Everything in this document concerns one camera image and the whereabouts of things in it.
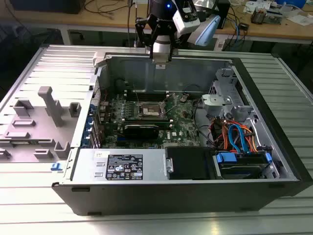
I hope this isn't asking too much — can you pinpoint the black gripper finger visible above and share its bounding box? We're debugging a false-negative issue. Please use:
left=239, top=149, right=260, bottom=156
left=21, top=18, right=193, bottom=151
left=168, top=25, right=179, bottom=62
left=134, top=15, right=159, bottom=60

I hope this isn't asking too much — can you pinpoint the metal socket cover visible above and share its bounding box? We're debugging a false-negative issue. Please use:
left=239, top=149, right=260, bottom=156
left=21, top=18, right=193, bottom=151
left=158, top=94, right=176, bottom=116

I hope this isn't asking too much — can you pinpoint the black tower box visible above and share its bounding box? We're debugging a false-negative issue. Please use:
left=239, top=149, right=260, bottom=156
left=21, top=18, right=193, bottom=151
left=216, top=0, right=231, bottom=29

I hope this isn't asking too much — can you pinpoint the silver metal drive cage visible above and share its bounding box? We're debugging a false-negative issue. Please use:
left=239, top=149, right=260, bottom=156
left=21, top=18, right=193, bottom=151
left=201, top=68, right=256, bottom=123

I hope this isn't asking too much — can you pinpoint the green RAM stick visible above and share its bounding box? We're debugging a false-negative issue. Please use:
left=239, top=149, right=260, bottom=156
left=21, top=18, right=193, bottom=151
left=123, top=120, right=172, bottom=128

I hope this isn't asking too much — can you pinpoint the green motherboard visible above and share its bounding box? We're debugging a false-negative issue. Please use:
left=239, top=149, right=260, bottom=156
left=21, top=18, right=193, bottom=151
left=96, top=92, right=208, bottom=150

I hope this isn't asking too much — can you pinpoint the coil electronics device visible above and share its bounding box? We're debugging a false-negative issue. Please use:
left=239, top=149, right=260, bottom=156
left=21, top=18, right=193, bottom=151
left=251, top=6, right=284, bottom=25

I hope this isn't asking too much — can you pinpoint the black graphics card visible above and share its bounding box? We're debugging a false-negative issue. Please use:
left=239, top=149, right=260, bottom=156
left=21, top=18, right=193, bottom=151
left=122, top=123, right=159, bottom=141

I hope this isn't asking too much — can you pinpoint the wooden desk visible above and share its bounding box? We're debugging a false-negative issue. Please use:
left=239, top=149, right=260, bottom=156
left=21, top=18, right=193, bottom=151
left=0, top=0, right=313, bottom=41

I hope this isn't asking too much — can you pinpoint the black monitor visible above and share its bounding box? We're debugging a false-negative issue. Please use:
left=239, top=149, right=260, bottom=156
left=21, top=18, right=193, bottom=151
left=9, top=0, right=81, bottom=15

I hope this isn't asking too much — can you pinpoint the hard disk in blue carrier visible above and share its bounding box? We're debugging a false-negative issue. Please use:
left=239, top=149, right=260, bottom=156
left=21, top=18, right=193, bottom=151
left=215, top=150, right=272, bottom=179

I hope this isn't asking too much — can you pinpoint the white paper sheet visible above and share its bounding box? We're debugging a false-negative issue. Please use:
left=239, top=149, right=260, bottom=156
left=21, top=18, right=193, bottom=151
left=286, top=13, right=313, bottom=26

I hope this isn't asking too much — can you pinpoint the grey parts rack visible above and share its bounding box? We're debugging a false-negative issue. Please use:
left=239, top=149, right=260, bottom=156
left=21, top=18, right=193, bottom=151
left=0, top=85, right=83, bottom=164

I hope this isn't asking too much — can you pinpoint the silver power supply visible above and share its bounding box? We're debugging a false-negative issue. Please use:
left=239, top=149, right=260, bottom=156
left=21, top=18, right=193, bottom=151
left=64, top=148, right=169, bottom=182

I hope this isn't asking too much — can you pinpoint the black PC case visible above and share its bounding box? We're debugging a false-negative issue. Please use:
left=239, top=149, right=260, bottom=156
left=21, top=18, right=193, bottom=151
left=51, top=50, right=313, bottom=216

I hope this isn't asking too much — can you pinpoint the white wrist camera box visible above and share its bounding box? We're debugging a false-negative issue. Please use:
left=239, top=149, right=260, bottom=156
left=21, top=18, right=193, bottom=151
left=172, top=6, right=201, bottom=35

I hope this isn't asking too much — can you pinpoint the thin grey wire loop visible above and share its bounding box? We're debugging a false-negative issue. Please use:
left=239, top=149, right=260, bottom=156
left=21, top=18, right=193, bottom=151
left=183, top=84, right=203, bottom=99

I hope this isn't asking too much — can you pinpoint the long black cable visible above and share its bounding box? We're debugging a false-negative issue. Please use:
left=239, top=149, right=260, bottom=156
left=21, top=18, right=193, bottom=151
left=193, top=99, right=216, bottom=148

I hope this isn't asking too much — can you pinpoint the blue wire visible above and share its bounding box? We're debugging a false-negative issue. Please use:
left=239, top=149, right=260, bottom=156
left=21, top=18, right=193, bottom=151
left=228, top=123, right=250, bottom=154

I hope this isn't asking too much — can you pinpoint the orange red wire bundle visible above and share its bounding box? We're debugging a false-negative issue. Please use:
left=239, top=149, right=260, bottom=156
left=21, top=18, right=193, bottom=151
left=212, top=117, right=258, bottom=153

